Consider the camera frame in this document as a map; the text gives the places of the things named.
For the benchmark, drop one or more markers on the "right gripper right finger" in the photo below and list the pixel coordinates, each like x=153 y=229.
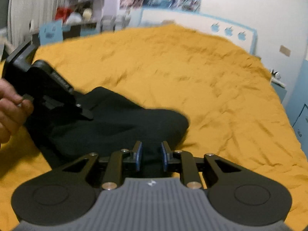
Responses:
x=181 y=162

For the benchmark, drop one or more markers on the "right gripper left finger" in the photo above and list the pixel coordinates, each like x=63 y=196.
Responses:
x=121 y=163

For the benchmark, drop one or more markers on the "black pants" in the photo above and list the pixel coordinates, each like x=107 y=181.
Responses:
x=117 y=123

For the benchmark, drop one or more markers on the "person left hand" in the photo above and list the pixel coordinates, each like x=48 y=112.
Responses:
x=14 y=111

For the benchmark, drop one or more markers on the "blue smiley chair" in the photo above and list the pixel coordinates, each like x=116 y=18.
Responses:
x=51 y=32

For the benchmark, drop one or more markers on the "mustard yellow bedspread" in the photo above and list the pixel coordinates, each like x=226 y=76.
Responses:
x=224 y=91

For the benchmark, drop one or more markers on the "cluttered desk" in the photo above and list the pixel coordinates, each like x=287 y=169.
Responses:
x=77 y=24

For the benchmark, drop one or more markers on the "grey rolling cart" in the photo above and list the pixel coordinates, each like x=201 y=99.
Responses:
x=113 y=23

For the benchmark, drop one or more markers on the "blue nightstand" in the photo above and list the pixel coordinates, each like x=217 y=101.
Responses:
x=281 y=92

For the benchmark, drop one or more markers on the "blue wardrobe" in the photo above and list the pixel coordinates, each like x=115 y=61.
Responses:
x=297 y=108

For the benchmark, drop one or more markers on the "white blue headboard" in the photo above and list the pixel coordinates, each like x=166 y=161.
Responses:
x=239 y=34

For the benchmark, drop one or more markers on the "wall poster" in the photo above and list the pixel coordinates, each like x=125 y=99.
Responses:
x=184 y=5

